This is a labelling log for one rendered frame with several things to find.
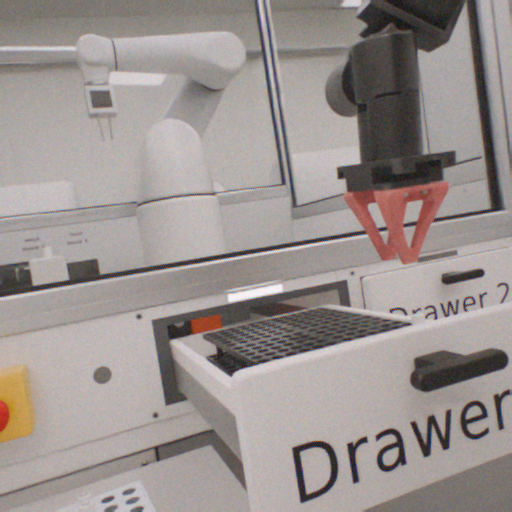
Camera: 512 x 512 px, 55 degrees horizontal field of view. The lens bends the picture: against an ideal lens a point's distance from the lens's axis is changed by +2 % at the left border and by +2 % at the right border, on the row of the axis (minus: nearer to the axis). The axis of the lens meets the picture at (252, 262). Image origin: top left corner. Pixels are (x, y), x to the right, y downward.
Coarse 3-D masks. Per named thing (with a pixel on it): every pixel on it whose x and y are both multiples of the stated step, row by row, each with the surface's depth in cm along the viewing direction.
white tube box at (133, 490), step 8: (120, 488) 46; (128, 488) 46; (136, 488) 46; (144, 488) 46; (96, 496) 46; (104, 496) 45; (112, 496) 45; (120, 496) 45; (128, 496) 45; (136, 496) 45; (144, 496) 44; (96, 504) 44; (104, 504) 44; (112, 504) 44; (120, 504) 43; (128, 504) 44; (136, 504) 43; (144, 504) 43
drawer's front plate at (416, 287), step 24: (432, 264) 75; (456, 264) 77; (480, 264) 78; (504, 264) 80; (384, 288) 72; (408, 288) 74; (432, 288) 75; (456, 288) 77; (480, 288) 78; (504, 288) 80; (384, 312) 72; (408, 312) 73
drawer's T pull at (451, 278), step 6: (468, 270) 73; (474, 270) 73; (480, 270) 74; (444, 276) 72; (450, 276) 72; (456, 276) 72; (462, 276) 73; (468, 276) 73; (474, 276) 73; (480, 276) 74; (444, 282) 72; (450, 282) 72; (456, 282) 72
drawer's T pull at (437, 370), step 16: (448, 352) 34; (480, 352) 33; (496, 352) 33; (416, 368) 34; (432, 368) 31; (448, 368) 31; (464, 368) 32; (480, 368) 32; (496, 368) 33; (416, 384) 31; (432, 384) 31; (448, 384) 31
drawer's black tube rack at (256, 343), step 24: (312, 312) 65; (336, 312) 63; (216, 336) 60; (240, 336) 57; (264, 336) 55; (288, 336) 54; (312, 336) 51; (336, 336) 50; (360, 336) 48; (216, 360) 59; (240, 360) 52; (264, 360) 45
